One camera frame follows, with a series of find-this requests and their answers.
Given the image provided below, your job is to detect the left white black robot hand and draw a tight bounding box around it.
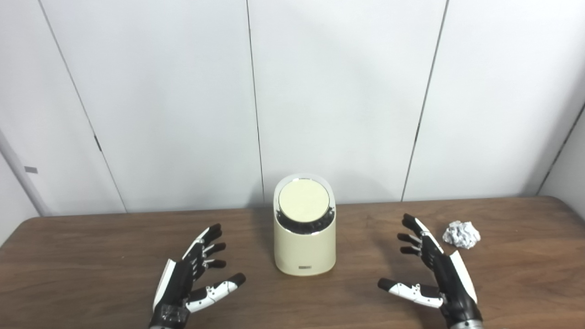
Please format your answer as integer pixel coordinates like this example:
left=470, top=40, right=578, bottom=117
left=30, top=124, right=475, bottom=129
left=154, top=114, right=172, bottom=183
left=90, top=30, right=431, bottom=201
left=149, top=223, right=246, bottom=329

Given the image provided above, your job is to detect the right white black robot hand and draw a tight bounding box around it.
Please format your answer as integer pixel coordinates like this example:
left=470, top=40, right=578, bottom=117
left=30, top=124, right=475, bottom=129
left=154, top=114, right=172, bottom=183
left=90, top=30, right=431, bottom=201
left=378, top=213, right=484, bottom=328

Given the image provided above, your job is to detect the white paper ball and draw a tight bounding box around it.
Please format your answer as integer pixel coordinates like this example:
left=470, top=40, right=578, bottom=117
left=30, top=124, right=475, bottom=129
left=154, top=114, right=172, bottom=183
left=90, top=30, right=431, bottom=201
left=442, top=221, right=481, bottom=249

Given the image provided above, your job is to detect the cream-colored bin body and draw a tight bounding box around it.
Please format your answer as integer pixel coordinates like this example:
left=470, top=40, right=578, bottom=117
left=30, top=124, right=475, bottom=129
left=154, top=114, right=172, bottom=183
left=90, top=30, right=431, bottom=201
left=273, top=174, right=337, bottom=276

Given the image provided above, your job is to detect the round cream bin lid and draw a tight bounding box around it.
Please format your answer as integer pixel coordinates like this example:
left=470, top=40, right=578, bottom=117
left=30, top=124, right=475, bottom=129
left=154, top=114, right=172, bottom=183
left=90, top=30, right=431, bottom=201
left=278, top=179, right=330, bottom=223

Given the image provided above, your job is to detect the white slanted wall post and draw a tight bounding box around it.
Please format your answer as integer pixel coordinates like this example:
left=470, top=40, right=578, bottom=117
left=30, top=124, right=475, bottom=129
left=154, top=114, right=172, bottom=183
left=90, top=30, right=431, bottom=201
left=0, top=130, right=51, bottom=217

